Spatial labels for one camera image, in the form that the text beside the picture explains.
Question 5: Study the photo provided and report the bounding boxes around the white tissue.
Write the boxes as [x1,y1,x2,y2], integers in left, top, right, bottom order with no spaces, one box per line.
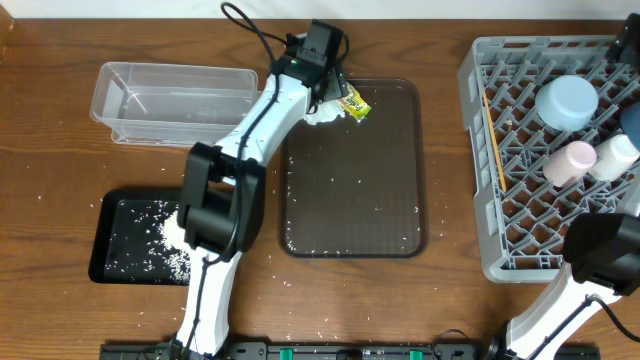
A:
[304,100,345,125]

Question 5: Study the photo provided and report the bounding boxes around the light blue bowl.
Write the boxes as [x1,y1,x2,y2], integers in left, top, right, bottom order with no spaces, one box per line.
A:
[535,75,599,132]

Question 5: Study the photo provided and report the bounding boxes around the cream white cup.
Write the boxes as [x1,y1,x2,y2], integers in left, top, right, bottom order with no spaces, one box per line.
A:
[588,134,639,182]

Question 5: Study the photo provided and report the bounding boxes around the pink cup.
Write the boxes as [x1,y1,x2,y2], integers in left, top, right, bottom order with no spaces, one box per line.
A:
[543,141,597,187]

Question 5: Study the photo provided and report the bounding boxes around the wooden chopstick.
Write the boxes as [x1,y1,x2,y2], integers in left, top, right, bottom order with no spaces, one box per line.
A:
[483,88,507,193]

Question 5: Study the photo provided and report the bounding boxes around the pile of white rice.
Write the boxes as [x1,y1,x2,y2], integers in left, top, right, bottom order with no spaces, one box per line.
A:
[107,199,194,284]

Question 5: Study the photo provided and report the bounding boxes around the dark blue plate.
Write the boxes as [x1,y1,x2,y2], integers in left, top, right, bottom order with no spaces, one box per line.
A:
[620,102,640,150]

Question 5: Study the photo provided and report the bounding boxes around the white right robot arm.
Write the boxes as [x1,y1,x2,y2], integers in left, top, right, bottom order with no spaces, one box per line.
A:
[486,189,639,360]

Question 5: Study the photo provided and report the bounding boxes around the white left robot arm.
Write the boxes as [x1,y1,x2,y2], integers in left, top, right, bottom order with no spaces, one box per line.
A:
[171,20,349,359]

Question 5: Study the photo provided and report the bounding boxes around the grey dishwasher rack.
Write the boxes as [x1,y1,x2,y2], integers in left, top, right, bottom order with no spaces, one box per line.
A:
[457,35,639,283]

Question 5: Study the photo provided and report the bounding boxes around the yellow green snack wrapper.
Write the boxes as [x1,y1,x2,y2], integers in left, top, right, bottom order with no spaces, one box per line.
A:
[339,83,371,123]

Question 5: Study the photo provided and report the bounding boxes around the dark brown serving tray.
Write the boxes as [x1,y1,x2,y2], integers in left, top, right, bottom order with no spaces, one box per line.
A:
[280,78,428,259]

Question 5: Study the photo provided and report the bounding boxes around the clear plastic bin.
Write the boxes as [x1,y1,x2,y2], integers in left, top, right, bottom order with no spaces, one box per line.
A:
[90,62,258,147]

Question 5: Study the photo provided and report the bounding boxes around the clear plastic bin lid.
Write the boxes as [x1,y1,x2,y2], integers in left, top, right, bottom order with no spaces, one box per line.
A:
[105,89,258,147]

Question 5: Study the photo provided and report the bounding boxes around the black flat bin tray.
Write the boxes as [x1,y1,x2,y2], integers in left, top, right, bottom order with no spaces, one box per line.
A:
[88,187,190,286]

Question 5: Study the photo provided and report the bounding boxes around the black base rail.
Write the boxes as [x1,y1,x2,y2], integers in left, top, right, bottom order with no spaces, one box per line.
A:
[98,339,601,360]

